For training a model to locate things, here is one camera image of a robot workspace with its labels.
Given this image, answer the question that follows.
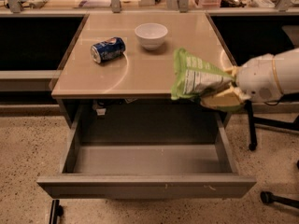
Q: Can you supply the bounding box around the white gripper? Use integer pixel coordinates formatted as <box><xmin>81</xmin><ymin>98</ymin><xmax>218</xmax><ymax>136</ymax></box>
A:
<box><xmin>201</xmin><ymin>54</ymin><xmax>282</xmax><ymax>108</ymax></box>

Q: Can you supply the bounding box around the green rice chip bag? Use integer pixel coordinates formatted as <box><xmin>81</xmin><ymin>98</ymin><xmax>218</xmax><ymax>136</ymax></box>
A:
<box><xmin>171</xmin><ymin>49</ymin><xmax>245</xmax><ymax>112</ymax></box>

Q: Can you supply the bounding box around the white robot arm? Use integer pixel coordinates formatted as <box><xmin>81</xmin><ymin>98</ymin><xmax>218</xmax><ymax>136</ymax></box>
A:
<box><xmin>200</xmin><ymin>49</ymin><xmax>299</xmax><ymax>111</ymax></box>

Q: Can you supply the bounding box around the open grey drawer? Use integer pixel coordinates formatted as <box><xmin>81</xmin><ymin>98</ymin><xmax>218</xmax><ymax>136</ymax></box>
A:
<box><xmin>37</xmin><ymin>104</ymin><xmax>256</xmax><ymax>200</ymax></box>

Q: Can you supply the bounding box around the white ceramic bowl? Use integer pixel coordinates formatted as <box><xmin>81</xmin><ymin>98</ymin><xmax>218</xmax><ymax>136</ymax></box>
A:
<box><xmin>135</xmin><ymin>23</ymin><xmax>168</xmax><ymax>50</ymax></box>

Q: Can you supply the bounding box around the beige top cabinet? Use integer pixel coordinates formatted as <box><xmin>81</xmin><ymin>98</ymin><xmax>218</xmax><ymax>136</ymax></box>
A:
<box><xmin>51</xmin><ymin>11</ymin><xmax>233</xmax><ymax>123</ymax></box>

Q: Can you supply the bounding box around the black caster wheel leg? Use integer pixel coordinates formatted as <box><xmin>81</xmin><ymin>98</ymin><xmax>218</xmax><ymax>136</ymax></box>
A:
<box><xmin>260</xmin><ymin>191</ymin><xmax>299</xmax><ymax>209</ymax></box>

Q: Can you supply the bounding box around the blue pepsi can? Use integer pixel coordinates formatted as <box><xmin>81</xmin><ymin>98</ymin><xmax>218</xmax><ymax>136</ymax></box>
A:
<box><xmin>91</xmin><ymin>37</ymin><xmax>126</xmax><ymax>63</ymax></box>

